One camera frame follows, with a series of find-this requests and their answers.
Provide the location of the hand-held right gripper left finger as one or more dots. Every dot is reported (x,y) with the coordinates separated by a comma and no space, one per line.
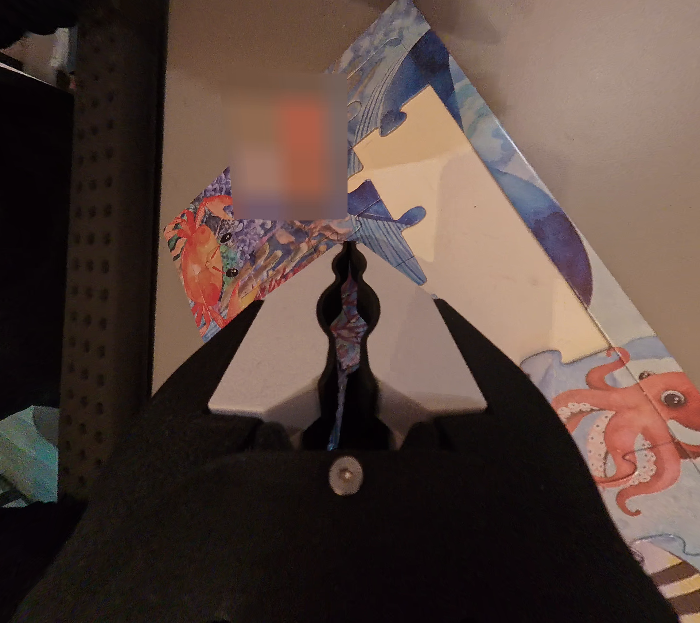
(268,360)

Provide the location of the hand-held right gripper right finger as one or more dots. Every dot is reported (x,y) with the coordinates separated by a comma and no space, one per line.
(426,360)

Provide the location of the sea animals jigsaw puzzle board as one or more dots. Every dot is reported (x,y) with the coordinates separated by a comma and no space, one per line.
(492,251)

